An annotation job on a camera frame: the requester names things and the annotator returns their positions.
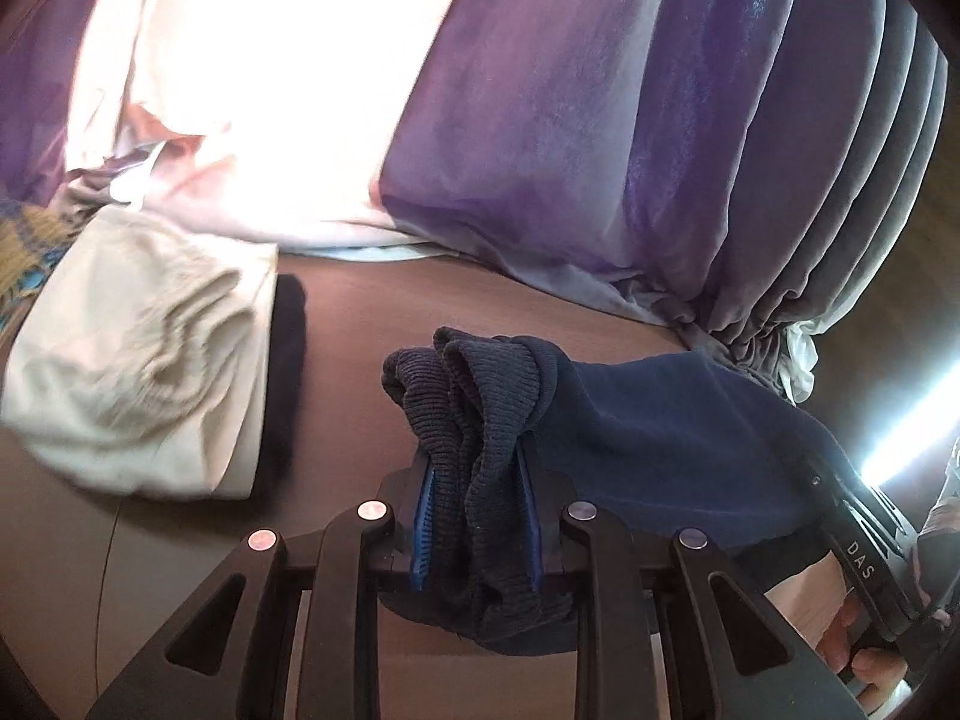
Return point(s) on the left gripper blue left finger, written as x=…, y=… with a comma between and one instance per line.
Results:
x=281, y=624

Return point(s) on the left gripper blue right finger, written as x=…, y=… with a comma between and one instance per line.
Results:
x=669, y=627

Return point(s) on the navy blue sweatpants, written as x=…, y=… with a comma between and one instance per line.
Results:
x=664, y=443

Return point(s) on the person right hand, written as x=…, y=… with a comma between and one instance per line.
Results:
x=879, y=670

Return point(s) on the beige folded garment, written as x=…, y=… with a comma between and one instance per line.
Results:
x=142, y=366

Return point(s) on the black folded garment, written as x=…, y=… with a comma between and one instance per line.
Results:
x=285, y=361

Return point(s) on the purple grey curtain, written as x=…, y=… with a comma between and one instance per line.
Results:
x=736, y=170

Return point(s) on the yellow plaid blanket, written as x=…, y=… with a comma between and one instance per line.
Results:
x=34, y=242

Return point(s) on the white sheer curtain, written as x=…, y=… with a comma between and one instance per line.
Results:
x=265, y=120

